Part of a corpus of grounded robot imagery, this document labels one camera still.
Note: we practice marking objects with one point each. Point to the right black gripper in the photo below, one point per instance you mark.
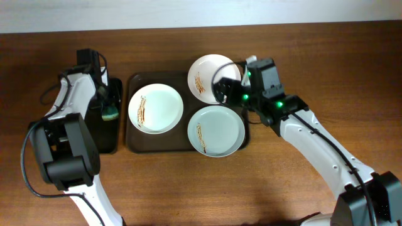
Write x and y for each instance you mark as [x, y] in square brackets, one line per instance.
[224, 89]

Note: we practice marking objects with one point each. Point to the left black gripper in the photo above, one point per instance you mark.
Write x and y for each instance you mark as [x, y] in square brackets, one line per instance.
[102, 102]

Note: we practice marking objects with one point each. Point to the green yellow sponge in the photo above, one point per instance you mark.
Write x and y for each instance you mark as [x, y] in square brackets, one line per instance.
[110, 113]

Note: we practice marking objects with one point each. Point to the white plate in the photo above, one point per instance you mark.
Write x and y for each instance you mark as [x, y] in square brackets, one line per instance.
[155, 109]

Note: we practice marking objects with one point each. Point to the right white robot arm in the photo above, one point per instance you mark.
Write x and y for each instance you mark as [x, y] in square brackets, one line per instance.
[364, 197]

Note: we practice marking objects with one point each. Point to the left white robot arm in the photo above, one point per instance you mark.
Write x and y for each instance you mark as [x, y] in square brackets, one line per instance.
[82, 124]

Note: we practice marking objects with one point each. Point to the pink dirty plate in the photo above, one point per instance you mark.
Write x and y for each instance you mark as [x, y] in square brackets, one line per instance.
[200, 76]

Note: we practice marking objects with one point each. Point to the black small tray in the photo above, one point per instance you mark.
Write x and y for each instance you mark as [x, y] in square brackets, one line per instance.
[105, 133]

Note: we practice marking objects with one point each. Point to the light blue dirty plate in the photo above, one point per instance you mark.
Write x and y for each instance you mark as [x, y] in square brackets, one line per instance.
[216, 131]

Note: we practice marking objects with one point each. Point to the brown serving tray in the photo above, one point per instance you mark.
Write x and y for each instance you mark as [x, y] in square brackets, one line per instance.
[174, 140]

